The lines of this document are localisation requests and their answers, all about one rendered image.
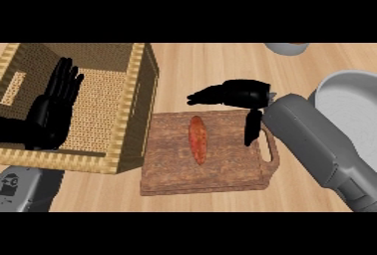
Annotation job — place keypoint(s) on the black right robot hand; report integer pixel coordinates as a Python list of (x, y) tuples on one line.
[(243, 93)]

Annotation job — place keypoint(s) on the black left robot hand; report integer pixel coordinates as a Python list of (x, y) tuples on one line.
[(46, 114)]

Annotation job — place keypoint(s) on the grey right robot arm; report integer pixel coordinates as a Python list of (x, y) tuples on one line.
[(318, 146)]

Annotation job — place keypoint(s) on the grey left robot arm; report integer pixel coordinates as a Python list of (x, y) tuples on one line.
[(22, 189)]

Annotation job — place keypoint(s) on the orange sweet potato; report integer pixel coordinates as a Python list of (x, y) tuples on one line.
[(197, 139)]

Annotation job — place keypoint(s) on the brown wooden cutting board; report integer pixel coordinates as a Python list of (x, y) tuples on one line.
[(206, 156)]

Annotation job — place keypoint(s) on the grey metal pot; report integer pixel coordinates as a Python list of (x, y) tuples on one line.
[(347, 116)]

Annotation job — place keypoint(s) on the square wicker basket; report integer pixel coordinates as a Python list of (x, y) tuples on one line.
[(80, 106)]

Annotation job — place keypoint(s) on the grey round bowl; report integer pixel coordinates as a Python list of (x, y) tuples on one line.
[(287, 48)]

